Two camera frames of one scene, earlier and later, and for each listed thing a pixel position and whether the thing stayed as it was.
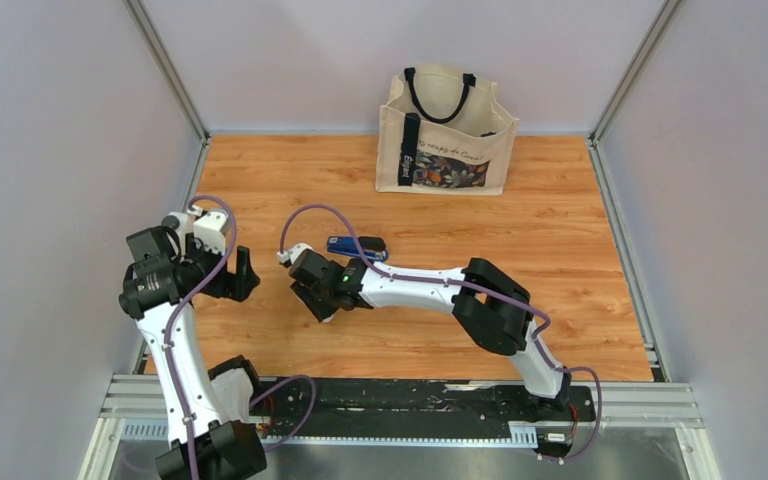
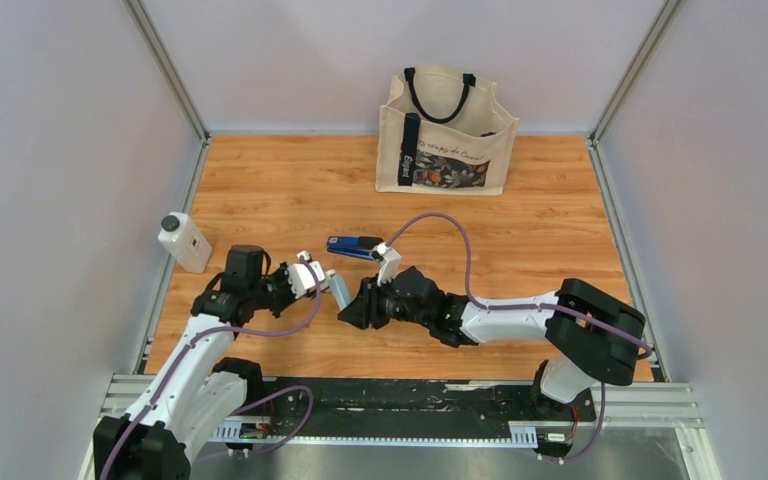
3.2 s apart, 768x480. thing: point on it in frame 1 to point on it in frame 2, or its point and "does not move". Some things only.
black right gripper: [321, 310] to [364, 311]
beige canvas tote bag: [442, 132] does not move
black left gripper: [245, 278] to [281, 273]
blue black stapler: [374, 248] does not move
